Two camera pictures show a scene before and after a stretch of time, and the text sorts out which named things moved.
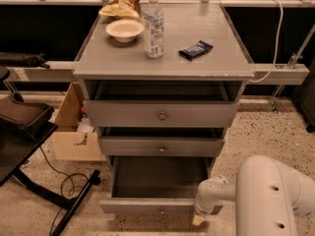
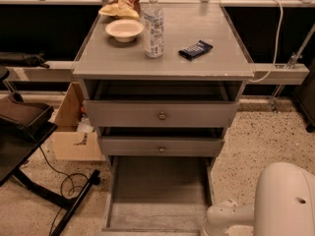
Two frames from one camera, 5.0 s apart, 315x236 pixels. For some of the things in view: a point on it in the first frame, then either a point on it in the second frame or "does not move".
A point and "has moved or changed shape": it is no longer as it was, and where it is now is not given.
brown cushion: (14, 107) does not move
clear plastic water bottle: (154, 27) does not move
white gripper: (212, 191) → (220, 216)
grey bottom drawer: (156, 184) has moved or changed shape
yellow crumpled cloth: (120, 11) does not move
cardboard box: (71, 144) does not move
